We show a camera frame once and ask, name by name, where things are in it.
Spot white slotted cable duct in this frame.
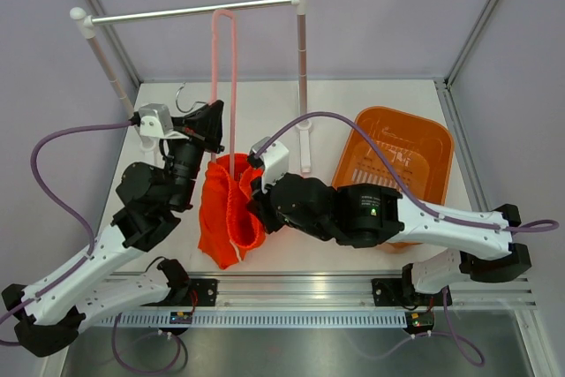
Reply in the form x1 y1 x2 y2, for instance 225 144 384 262
118 309 408 328

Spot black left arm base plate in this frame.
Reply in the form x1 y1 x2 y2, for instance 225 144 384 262
185 278 218 307

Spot aluminium mounting rail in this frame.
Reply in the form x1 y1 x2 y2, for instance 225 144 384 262
101 274 538 311

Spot orange shorts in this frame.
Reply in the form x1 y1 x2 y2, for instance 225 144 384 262
199 153 266 269

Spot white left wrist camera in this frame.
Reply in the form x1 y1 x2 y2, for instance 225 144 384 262
131 103 185 139

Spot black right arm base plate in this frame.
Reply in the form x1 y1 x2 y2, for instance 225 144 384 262
371 278 444 310

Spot pink clothes hanger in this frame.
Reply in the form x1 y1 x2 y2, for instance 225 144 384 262
174 8 240 175

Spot white metal clothes rack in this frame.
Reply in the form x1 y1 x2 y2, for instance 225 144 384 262
69 0 315 174

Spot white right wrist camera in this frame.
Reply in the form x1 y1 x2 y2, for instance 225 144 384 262
247 137 290 193

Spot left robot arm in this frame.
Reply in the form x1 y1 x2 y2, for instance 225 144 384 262
2 101 224 358

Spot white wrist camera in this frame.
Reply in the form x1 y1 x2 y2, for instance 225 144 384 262
247 137 290 193
131 103 185 139

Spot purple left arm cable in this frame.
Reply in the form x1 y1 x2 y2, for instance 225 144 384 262
0 119 142 373

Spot orange plastic laundry basket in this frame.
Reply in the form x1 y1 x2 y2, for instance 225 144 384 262
330 106 456 254

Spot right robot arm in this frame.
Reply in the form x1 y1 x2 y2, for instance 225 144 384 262
246 173 531 309

